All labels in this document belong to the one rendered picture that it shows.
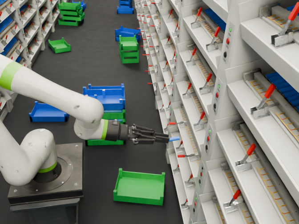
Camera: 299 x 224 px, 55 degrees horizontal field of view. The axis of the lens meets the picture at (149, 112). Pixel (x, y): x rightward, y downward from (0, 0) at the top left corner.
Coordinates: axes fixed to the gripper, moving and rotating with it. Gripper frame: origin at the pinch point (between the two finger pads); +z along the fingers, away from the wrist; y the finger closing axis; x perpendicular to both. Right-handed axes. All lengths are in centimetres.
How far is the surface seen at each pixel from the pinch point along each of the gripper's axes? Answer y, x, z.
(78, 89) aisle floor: 151, 69, -44
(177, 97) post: 41.5, -0.8, 16.4
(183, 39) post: 41, -36, 8
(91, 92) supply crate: 84, 31, -33
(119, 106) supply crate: 65, 26, -13
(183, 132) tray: 18.0, 7.5, 17.7
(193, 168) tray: -9.4, 8.1, 16.8
